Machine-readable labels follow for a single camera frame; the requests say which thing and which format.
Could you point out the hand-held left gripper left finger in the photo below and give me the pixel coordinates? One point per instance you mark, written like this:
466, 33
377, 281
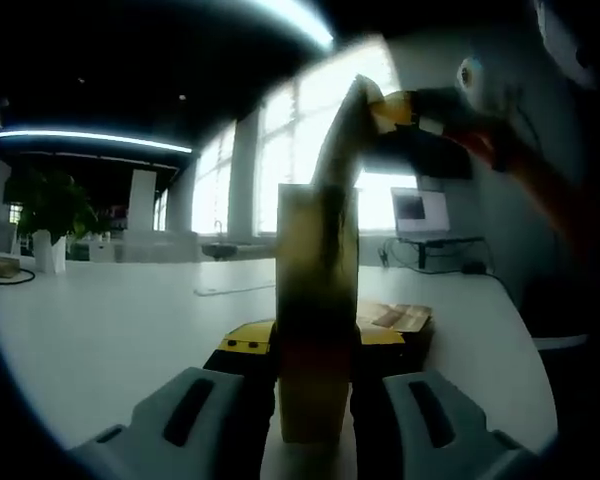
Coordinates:
190, 425

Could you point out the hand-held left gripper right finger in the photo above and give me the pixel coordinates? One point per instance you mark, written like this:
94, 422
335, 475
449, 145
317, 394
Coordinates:
430, 430

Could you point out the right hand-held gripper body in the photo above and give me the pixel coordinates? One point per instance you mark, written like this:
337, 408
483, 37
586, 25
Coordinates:
485, 87

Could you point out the single gold mask sachet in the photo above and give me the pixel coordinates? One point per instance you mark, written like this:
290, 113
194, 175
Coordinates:
342, 140

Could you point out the yellow paper bag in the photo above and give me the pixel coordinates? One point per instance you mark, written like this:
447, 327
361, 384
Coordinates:
315, 300

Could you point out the person's right hand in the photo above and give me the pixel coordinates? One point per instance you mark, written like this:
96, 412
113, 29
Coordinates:
485, 142

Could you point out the open laptop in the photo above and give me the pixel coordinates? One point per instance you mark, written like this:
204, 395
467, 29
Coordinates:
420, 212

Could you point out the white chest device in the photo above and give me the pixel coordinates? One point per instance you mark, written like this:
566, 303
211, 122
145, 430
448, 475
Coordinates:
562, 37

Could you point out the black laptop stand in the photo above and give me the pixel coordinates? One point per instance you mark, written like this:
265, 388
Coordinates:
440, 241

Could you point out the white table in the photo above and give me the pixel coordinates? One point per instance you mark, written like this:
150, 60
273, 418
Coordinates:
130, 325

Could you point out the flat white strip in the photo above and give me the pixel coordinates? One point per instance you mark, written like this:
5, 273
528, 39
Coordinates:
235, 287

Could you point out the small black device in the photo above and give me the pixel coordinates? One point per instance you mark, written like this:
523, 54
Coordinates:
474, 267

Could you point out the curved ceiling light strip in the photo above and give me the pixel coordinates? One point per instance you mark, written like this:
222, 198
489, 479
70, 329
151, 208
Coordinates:
305, 22
90, 139

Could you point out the black chair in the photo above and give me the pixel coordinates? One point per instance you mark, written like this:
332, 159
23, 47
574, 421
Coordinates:
555, 305

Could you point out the white sofa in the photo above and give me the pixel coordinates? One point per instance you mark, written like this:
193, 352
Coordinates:
160, 246

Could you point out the sink with faucet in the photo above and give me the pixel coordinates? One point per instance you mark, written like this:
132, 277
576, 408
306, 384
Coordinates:
230, 247

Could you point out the white pillar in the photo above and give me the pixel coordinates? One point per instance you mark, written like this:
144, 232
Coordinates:
142, 200

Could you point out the brown flat block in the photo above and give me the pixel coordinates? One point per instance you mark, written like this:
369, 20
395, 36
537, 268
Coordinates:
0, 266

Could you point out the potted green plant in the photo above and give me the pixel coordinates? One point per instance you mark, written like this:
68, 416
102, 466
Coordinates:
50, 220

